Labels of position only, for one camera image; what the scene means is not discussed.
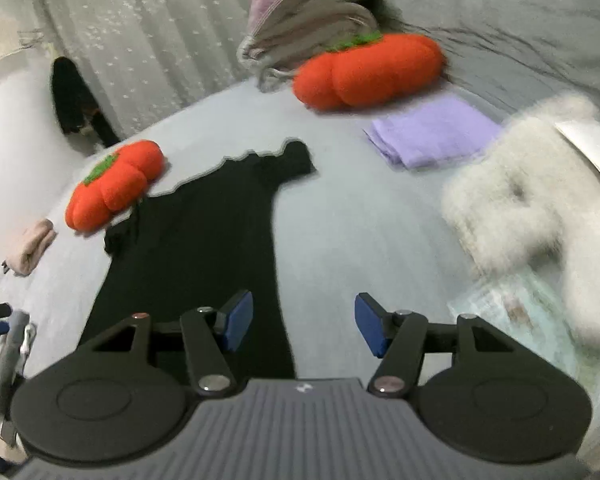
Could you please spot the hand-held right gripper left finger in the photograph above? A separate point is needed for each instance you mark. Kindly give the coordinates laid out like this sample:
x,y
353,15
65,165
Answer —
x,y
240,317

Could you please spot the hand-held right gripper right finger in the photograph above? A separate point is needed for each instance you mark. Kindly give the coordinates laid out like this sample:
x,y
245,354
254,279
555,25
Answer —
x,y
370,325

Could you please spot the black knit garment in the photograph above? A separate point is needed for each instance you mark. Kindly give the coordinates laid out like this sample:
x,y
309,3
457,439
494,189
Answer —
x,y
205,220

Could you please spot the folded grey garment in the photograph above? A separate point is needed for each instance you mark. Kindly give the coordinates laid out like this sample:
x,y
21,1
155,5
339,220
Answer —
x,y
7,360

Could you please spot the folded white garment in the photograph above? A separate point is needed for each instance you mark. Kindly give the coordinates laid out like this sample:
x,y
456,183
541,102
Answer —
x,y
28,340

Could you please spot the small dark object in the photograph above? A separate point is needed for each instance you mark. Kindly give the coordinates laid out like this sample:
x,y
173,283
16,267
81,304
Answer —
x,y
4,266

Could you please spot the folded pink beige garment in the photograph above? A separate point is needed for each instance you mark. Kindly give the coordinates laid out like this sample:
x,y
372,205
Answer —
x,y
30,247

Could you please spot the grey bed sheet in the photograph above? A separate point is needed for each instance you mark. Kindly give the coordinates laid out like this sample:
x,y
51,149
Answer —
x,y
355,210

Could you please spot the orange pumpkin cushion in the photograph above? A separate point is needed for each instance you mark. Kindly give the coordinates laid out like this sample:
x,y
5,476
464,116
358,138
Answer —
x,y
370,72
115,185

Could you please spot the white fluffy garment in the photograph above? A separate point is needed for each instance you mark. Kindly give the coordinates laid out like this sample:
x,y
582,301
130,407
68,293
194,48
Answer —
x,y
505,200

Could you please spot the folded purple cloth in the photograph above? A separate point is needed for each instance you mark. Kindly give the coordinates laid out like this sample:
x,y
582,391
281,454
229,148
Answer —
x,y
430,132

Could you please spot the hanging black coat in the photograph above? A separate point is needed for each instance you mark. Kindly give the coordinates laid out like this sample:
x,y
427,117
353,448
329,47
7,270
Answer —
x,y
70,95

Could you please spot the white flat box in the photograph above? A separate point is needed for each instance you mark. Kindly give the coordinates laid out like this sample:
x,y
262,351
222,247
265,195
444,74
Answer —
x,y
592,147

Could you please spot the grey star-patterned curtain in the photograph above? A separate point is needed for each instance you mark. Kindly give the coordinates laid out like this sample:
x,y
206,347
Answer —
x,y
155,35

